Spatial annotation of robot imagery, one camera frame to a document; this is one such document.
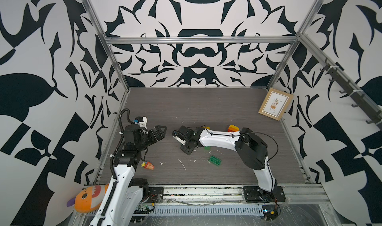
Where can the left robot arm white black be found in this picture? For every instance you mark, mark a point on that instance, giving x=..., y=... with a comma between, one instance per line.
x=125, y=192

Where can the small circuit board right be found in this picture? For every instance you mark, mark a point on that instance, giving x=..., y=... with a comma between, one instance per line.
x=270, y=212

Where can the wall hook rail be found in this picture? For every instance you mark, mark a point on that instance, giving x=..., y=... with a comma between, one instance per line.
x=360, y=98

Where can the white slotted cable duct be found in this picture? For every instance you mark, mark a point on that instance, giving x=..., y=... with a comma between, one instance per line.
x=205, y=210

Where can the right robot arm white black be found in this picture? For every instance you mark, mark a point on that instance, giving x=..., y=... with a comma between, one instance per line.
x=252, y=150

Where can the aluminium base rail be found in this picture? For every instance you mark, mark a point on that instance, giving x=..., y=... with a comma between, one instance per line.
x=193, y=194

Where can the wooden framed picture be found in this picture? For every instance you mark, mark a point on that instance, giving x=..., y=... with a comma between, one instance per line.
x=275, y=104

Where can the orange purple object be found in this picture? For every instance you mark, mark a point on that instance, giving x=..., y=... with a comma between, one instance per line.
x=89, y=199

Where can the small colourful toy figure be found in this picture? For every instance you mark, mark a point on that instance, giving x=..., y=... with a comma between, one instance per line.
x=148, y=165

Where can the small circuit board left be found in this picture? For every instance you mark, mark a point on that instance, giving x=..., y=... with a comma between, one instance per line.
x=144, y=209

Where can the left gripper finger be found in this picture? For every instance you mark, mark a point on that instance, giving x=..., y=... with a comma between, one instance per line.
x=156, y=137
x=160, y=130

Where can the dark green wide lego brick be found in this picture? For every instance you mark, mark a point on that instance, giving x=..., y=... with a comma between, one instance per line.
x=214, y=160

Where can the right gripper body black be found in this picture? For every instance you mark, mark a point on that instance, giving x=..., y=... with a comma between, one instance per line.
x=185, y=148

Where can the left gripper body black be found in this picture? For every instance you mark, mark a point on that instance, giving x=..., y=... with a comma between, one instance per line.
x=146, y=140

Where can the small circuit board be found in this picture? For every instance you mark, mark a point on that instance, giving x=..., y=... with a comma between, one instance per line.
x=270, y=212
x=144, y=209

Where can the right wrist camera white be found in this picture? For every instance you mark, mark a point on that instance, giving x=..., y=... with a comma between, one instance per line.
x=179, y=137

